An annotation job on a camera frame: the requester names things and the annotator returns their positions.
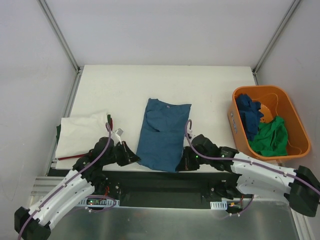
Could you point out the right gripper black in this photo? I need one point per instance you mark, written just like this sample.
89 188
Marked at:
188 159

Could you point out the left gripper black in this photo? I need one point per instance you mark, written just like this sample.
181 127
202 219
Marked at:
124 154

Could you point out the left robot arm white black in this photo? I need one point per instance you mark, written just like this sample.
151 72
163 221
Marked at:
84 179

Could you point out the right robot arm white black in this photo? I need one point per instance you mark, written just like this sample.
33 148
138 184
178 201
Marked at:
299 188

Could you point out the white folded t shirt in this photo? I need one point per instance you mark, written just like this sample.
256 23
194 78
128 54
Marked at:
80 137

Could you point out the dark green folded t shirt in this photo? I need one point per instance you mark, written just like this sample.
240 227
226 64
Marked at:
58 132

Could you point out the dark blue t shirt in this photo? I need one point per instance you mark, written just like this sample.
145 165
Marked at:
250 115

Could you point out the orange plastic basket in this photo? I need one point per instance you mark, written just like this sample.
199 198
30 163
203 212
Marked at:
274 102

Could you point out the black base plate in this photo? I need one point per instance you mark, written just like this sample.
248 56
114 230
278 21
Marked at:
183 190

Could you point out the right grey cable duct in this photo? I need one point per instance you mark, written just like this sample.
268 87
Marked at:
219 205

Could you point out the grey cable duct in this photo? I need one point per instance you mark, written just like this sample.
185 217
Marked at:
219 205
99 202

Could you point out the left grey cable duct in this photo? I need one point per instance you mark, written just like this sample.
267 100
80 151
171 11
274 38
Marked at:
99 202

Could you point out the left aluminium frame post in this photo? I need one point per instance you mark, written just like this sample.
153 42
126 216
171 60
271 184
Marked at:
59 34

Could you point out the aluminium frame post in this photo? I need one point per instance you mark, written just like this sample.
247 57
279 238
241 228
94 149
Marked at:
59 34
294 5

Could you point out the right aluminium frame post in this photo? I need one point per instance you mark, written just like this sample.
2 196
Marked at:
294 5

